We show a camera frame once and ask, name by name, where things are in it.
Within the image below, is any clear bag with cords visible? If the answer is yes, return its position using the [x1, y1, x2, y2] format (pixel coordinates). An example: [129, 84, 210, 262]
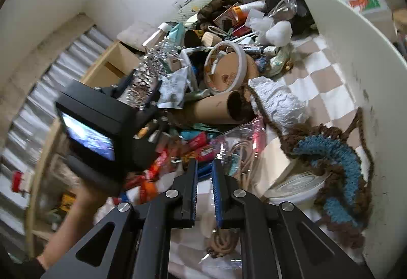
[219, 120, 268, 190]

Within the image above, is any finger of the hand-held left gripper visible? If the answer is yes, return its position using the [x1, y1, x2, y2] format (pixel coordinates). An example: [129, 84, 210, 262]
[134, 101, 169, 127]

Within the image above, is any grey curtain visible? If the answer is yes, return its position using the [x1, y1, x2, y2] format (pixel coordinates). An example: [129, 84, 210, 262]
[0, 25, 115, 235]

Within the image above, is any teal packet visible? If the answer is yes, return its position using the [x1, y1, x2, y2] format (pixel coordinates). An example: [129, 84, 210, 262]
[167, 23, 186, 44]

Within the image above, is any printed curtain valance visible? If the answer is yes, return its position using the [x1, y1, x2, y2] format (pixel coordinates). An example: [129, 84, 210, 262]
[0, 13, 96, 140]

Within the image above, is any white embroidery hoop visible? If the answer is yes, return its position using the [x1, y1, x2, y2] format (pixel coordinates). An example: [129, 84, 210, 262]
[203, 42, 259, 95]

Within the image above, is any wall socket plate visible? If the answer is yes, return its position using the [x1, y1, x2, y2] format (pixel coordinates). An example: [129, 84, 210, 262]
[172, 0, 193, 12]

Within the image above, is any brown cardboard tube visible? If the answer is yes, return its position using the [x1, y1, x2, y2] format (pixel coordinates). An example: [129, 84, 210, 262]
[173, 90, 253, 125]

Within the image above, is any clear bottle with white cap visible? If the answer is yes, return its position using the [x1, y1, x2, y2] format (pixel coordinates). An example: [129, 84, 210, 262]
[143, 22, 172, 46]

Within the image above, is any brown blue crochet piece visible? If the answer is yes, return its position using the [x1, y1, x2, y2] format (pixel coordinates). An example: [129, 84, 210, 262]
[205, 85, 374, 259]

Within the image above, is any clear case with red doll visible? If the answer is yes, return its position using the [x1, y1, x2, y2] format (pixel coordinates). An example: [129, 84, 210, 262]
[6, 168, 35, 197]

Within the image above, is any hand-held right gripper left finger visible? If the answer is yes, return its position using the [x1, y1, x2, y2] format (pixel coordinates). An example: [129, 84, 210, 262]
[41, 158, 199, 279]

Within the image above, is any person's left forearm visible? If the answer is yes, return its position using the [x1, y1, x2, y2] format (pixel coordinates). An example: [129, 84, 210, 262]
[36, 184, 110, 270]

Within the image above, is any small beige box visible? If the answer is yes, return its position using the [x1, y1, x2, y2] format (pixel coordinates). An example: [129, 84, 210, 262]
[254, 139, 296, 184]

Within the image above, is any red snack packet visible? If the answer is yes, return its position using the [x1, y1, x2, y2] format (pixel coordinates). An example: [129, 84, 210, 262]
[149, 149, 179, 178]
[187, 133, 210, 155]

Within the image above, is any crumpled white tissue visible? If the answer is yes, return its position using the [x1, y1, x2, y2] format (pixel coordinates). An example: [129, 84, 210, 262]
[248, 77, 307, 130]

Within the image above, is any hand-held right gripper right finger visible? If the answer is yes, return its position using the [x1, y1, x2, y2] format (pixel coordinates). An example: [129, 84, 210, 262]
[211, 158, 376, 279]

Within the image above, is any white plush toy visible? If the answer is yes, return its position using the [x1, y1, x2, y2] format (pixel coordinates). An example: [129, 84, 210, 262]
[251, 17, 293, 46]

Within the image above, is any wooden bedside shelf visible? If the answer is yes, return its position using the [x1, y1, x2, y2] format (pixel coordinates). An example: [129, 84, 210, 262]
[25, 39, 147, 257]

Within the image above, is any yellow box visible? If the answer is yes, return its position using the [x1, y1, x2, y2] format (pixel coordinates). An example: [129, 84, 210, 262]
[59, 192, 77, 213]

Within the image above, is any brown wig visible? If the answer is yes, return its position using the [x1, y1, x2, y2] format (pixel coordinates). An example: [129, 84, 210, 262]
[195, 0, 242, 23]

